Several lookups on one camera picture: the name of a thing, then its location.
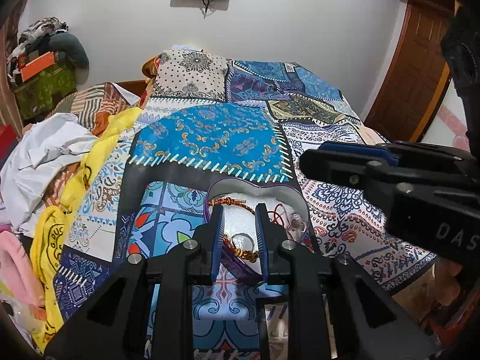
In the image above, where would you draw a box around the grey pillow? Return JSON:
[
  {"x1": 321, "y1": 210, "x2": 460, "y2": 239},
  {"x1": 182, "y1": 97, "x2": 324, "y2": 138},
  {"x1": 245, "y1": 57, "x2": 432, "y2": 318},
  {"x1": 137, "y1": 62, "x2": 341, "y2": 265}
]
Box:
[{"x1": 48, "y1": 32, "x2": 90, "y2": 71}]

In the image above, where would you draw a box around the yellow printed cloth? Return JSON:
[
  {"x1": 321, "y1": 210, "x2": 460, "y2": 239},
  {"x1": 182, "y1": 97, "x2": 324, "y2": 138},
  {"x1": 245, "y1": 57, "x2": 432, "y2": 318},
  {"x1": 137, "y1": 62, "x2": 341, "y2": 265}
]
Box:
[{"x1": 29, "y1": 106, "x2": 144, "y2": 350}]

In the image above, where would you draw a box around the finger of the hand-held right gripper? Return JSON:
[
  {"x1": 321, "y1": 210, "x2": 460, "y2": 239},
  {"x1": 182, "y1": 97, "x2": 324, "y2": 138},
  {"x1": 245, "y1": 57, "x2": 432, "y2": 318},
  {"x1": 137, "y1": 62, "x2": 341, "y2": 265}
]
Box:
[
  {"x1": 299, "y1": 140, "x2": 399, "y2": 196},
  {"x1": 384, "y1": 140, "x2": 470, "y2": 171}
]

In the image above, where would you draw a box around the green patterned cloth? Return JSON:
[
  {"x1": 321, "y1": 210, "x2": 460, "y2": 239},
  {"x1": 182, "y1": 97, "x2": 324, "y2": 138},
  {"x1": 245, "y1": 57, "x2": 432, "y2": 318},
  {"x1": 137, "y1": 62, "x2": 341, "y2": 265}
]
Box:
[{"x1": 10, "y1": 64, "x2": 78, "y2": 121}]

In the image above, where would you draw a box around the blue patchwork blanket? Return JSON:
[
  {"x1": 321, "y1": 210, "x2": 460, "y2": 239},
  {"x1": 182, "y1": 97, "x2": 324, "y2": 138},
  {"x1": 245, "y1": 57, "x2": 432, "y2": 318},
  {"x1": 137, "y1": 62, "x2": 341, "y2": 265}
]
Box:
[{"x1": 52, "y1": 47, "x2": 439, "y2": 360}]

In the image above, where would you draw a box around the orange striped bedsheet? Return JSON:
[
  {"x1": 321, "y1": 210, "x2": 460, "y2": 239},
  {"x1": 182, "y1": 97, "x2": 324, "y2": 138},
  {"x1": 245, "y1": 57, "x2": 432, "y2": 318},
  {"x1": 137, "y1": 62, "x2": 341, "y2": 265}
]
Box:
[{"x1": 67, "y1": 81, "x2": 151, "y2": 136}]

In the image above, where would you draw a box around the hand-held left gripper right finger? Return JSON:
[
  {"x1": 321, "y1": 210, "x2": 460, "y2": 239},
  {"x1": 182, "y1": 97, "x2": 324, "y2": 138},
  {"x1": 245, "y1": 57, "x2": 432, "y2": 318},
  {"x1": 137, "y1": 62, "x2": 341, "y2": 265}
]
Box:
[{"x1": 255, "y1": 202, "x2": 440, "y2": 360}]

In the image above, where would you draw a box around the pink fleece cloth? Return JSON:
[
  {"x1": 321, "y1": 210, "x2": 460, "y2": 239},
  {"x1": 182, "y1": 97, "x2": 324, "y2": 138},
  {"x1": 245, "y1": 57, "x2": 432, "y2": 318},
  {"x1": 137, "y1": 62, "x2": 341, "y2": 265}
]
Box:
[{"x1": 0, "y1": 229, "x2": 46, "y2": 320}]

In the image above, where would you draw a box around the pile of clothes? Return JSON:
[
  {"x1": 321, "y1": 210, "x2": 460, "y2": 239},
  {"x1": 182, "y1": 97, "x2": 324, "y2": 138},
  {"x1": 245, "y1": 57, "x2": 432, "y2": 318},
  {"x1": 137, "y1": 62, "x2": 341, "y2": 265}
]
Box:
[{"x1": 7, "y1": 16, "x2": 71, "y2": 83}]

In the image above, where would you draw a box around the white sliding wardrobe door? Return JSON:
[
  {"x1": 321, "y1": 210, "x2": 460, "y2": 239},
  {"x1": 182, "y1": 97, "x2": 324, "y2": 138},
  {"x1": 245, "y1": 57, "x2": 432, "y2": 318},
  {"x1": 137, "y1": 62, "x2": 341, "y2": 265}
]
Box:
[{"x1": 421, "y1": 62, "x2": 474, "y2": 155}]

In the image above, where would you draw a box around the white cloth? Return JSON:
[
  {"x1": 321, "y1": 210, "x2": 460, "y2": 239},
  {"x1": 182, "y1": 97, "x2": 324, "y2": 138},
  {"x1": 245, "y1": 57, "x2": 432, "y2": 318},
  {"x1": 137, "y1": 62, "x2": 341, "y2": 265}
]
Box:
[{"x1": 0, "y1": 112, "x2": 103, "y2": 234}]

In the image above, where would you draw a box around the red braided bracelet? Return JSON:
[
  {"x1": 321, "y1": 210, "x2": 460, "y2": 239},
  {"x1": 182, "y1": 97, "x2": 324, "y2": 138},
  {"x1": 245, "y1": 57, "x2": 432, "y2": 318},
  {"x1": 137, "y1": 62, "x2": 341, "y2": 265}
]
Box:
[{"x1": 208, "y1": 196, "x2": 260, "y2": 262}]

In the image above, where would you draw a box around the orange box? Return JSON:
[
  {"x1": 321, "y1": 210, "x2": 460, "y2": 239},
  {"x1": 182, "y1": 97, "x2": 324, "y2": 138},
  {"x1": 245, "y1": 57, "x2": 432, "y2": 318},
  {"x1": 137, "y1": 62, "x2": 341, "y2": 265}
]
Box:
[{"x1": 20, "y1": 51, "x2": 56, "y2": 82}]

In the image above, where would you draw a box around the brown wooden door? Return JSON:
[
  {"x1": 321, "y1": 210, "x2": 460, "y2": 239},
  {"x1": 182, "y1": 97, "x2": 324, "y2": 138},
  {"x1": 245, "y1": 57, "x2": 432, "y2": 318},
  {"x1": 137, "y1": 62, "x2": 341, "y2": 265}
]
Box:
[{"x1": 365, "y1": 0, "x2": 457, "y2": 144}]

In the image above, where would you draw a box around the purple heart-shaped jewelry box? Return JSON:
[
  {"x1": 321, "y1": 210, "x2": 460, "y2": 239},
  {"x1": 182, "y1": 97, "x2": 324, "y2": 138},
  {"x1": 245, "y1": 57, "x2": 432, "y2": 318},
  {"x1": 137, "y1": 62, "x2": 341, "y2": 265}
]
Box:
[{"x1": 204, "y1": 179, "x2": 320, "y2": 275}]

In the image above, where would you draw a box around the silver ring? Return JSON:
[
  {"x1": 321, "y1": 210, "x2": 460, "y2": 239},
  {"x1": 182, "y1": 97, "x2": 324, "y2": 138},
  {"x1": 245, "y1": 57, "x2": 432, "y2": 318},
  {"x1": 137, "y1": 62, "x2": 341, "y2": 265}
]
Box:
[{"x1": 229, "y1": 233, "x2": 257, "y2": 253}]

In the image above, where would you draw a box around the striped brown curtain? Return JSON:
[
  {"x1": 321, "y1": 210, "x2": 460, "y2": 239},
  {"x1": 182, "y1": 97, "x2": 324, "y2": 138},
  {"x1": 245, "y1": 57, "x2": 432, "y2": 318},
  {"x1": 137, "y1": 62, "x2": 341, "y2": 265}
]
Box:
[{"x1": 0, "y1": 0, "x2": 32, "y2": 134}]

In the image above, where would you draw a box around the thin red cord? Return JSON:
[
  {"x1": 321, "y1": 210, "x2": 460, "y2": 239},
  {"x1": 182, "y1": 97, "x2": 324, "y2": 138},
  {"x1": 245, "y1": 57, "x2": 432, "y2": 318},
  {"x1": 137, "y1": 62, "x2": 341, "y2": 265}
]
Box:
[{"x1": 267, "y1": 203, "x2": 292, "y2": 230}]

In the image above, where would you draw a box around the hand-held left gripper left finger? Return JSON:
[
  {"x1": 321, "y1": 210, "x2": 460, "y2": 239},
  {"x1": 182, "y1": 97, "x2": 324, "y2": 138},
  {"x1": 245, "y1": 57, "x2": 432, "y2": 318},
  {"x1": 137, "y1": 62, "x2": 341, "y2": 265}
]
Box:
[{"x1": 44, "y1": 205, "x2": 226, "y2": 360}]

